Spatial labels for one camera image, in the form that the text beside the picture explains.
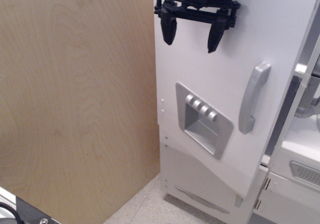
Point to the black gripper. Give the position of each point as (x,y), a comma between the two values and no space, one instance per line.
(221,14)

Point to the white fridge door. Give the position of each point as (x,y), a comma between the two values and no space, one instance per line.
(272,31)

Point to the white toy fridge cabinet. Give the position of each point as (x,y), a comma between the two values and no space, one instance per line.
(238,107)

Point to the grey dispenser box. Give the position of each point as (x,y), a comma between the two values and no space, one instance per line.
(202,122)

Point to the grey faucet pipe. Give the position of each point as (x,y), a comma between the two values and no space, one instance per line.
(309,104)

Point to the plywood board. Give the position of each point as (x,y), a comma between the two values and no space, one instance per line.
(79,134)

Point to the white lower freezer door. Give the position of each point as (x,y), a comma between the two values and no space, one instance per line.
(187,179)

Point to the brass oven hinge upper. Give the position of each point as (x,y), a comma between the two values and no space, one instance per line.
(266,183)

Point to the brass oven hinge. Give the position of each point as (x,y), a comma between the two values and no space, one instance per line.
(266,183)
(258,202)

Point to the brass oven hinge lower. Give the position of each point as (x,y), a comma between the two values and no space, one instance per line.
(258,202)

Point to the grey oven vent panel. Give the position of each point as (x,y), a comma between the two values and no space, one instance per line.
(305,173)

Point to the white toy oven unit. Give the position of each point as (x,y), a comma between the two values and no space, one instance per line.
(288,199)

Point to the silver upper door handle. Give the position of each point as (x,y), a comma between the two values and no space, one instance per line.
(258,78)

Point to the silver door handle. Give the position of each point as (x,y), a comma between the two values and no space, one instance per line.
(258,78)
(238,201)

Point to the silver lower door handle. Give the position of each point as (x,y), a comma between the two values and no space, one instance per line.
(238,201)

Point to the black metal base plate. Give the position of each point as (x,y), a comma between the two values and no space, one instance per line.
(16,210)

